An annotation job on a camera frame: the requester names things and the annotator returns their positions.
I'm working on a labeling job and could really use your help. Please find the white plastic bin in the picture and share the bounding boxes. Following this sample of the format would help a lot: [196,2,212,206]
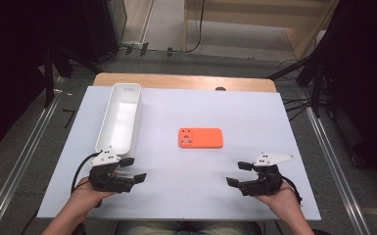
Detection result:
[94,82,143,157]

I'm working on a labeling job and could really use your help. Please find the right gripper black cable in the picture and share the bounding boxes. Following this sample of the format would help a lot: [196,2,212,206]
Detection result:
[282,175,304,205]

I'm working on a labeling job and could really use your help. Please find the dark cabinet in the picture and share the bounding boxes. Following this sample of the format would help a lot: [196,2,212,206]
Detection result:
[84,0,128,64]

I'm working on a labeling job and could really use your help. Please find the light wooden shelf frame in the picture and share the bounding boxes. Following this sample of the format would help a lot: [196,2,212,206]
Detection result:
[183,0,341,61]

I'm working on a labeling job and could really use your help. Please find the black metal stand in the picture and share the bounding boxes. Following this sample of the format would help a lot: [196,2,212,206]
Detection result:
[267,55,327,118]
[43,42,102,109]

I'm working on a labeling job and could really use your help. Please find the wooden table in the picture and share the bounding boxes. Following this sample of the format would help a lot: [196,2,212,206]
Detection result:
[92,71,278,93]

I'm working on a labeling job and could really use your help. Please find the black curtain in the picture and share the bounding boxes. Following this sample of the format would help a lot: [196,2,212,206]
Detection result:
[0,0,89,160]
[319,0,377,184]

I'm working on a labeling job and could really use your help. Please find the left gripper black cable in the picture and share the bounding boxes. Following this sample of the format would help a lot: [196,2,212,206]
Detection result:
[71,151,103,195]

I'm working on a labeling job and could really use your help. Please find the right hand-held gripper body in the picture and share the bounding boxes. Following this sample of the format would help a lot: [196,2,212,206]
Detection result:
[239,151,295,198]

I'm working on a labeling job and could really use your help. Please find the orange phone case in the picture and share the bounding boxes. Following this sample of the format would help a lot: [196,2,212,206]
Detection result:
[177,127,224,150]

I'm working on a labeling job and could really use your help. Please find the person's right hand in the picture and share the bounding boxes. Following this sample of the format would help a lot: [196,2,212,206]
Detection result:
[254,180,303,218]

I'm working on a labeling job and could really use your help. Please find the bundle of black floor cables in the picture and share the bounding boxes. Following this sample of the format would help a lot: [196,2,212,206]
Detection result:
[280,94,317,122]

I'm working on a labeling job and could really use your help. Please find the black floor cable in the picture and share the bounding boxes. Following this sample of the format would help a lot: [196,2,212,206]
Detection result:
[117,0,207,55]

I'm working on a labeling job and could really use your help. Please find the person's left hand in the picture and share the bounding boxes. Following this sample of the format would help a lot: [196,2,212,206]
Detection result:
[68,175,118,218]

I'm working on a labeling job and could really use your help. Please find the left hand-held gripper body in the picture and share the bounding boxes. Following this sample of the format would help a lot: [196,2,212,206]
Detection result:
[87,146,135,194]

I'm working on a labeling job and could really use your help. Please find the aluminium floor rail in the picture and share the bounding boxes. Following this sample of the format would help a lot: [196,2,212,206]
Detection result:
[302,91,373,235]
[0,94,62,235]

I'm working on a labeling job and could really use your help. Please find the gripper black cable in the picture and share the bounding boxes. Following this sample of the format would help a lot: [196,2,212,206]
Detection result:
[282,175,304,205]
[71,151,103,195]

